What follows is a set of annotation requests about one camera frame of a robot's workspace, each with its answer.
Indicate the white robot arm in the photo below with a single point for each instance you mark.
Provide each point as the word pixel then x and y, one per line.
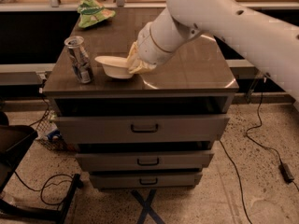
pixel 270 44

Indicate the middle grey drawer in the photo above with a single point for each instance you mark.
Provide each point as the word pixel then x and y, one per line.
pixel 139 161

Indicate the grey drawer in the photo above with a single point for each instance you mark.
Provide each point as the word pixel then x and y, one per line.
pixel 152 180
pixel 141 129
pixel 139 161

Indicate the top grey drawer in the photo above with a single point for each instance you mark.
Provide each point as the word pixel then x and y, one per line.
pixel 141 129

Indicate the bottom grey drawer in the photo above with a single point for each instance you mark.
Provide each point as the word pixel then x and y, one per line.
pixel 152 180

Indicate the silver redbull can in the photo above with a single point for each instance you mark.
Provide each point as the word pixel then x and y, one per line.
pixel 79 58

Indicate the green chip bag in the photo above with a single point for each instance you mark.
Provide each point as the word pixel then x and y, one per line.
pixel 92 12

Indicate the grey drawer cabinet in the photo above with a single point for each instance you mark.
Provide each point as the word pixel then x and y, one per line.
pixel 196 81

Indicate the white paper bowl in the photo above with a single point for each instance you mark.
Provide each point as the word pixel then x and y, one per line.
pixel 115 67

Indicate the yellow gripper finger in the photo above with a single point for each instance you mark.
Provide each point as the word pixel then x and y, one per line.
pixel 135 64

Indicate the wire mesh basket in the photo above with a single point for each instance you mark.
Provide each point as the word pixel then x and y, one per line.
pixel 49 135

